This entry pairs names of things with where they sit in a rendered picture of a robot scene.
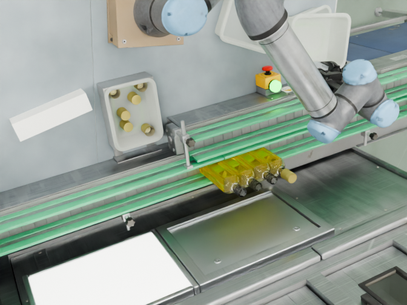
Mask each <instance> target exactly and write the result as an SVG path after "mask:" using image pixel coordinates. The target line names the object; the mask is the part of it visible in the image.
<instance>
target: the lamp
mask: <svg viewBox="0 0 407 305"><path fill-rule="evenodd" d="M281 87H282V85H281V83H280V82H279V81H278V80H275V79H273V80H272V81H271V82H270V83H269V85H268V88H269V90H270V91H273V92H275V93H276V92H278V91H280V89H281Z"/></svg>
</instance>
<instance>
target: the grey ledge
mask: <svg viewBox="0 0 407 305"><path fill-rule="evenodd" d="M404 131H407V117H404V118H402V119H399V120H396V121H395V122H393V123H392V124H391V125H390V126H388V127H386V128H381V127H375V128H372V129H370V133H377V135H378V138H377V140H371V138H370V137H369V136H368V137H367V144H366V145H368V144H370V143H374V142H376V141H379V140H382V139H385V138H387V137H391V136H393V135H396V134H399V133H402V132H404ZM363 139H364V137H363V136H361V133H358V134H355V135H352V136H349V137H346V138H344V139H340V140H337V141H335V142H332V143H329V144H326V145H323V146H320V147H317V148H314V149H311V150H309V151H305V152H302V153H300V154H297V155H295V156H291V157H288V158H285V159H283V161H284V162H285V168H287V169H289V170H290V169H293V168H296V167H298V166H302V165H304V164H307V163H310V162H313V161H315V160H319V159H321V158H324V157H327V156H330V155H332V154H335V153H338V152H341V151H344V150H346V149H349V148H352V147H355V146H357V147H359V148H360V147H362V146H364V145H363Z"/></svg>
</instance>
